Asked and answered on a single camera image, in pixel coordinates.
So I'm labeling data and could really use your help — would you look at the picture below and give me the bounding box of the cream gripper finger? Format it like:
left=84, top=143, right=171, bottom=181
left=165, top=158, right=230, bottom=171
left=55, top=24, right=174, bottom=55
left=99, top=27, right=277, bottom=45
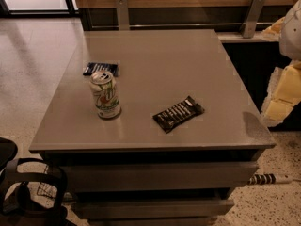
left=261, top=60, right=301, bottom=127
left=262, top=17, right=285, bottom=36

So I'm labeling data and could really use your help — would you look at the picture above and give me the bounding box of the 7up soda can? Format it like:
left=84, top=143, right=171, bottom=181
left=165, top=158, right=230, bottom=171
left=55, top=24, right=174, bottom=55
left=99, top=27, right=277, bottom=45
left=89, top=71, right=121, bottom=120

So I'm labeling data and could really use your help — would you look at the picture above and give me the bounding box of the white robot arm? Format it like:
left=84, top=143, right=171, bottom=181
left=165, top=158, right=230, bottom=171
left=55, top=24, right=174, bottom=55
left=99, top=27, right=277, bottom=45
left=261, top=0, right=301, bottom=127

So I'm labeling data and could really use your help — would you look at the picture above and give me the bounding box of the black and white striped pole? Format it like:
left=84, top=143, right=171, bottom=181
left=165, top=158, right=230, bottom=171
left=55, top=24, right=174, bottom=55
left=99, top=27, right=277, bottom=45
left=247, top=173, right=293, bottom=185

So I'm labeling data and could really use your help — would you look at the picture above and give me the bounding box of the black snack bar wrapper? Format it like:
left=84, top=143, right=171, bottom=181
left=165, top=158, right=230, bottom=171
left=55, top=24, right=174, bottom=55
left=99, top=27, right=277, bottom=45
left=152, top=96, right=205, bottom=134

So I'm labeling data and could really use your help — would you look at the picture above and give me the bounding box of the grey drawer cabinet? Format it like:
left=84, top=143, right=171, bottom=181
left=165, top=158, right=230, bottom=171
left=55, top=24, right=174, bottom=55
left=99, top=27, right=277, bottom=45
left=30, top=30, right=274, bottom=226

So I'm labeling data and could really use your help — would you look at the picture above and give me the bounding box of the dark blue snack packet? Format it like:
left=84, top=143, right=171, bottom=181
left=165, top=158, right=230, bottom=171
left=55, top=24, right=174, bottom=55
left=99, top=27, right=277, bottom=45
left=83, top=62, right=119, bottom=77

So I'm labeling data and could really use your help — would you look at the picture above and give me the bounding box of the upper grey drawer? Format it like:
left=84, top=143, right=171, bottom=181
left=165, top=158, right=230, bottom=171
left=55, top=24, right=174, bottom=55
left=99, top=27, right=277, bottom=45
left=63, top=162, right=258, bottom=192

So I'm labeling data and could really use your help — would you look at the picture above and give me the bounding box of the grey drawer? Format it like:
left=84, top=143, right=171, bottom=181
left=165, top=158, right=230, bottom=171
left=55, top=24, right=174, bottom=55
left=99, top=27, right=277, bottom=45
left=63, top=162, right=258, bottom=192
left=72, top=199, right=234, bottom=219

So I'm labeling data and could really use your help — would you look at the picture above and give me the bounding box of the lower grey drawer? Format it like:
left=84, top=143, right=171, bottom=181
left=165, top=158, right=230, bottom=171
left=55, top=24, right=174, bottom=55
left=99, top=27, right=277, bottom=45
left=72, top=199, right=234, bottom=219

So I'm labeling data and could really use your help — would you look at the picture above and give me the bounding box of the black chair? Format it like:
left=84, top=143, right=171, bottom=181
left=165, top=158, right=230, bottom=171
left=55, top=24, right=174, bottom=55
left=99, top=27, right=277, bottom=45
left=0, top=137, right=76, bottom=226

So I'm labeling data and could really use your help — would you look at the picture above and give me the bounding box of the right metal wall bracket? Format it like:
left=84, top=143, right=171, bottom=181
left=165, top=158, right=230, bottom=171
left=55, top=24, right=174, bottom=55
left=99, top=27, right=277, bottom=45
left=241, top=0, right=265, bottom=39

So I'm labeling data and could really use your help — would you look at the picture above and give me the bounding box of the metal wall bracket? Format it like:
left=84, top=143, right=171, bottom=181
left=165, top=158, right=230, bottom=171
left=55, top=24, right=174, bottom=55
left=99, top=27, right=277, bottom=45
left=241, top=0, right=265, bottom=39
left=115, top=0, right=130, bottom=30

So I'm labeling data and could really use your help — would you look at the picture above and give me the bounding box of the left metal wall bracket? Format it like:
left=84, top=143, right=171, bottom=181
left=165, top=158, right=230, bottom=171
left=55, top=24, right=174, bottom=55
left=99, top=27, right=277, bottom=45
left=115, top=0, right=130, bottom=30

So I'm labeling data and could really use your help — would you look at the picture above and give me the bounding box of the black wire basket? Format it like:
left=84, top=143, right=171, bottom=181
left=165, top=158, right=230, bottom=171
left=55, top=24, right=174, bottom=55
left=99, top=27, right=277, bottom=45
left=37, top=166, right=72, bottom=202

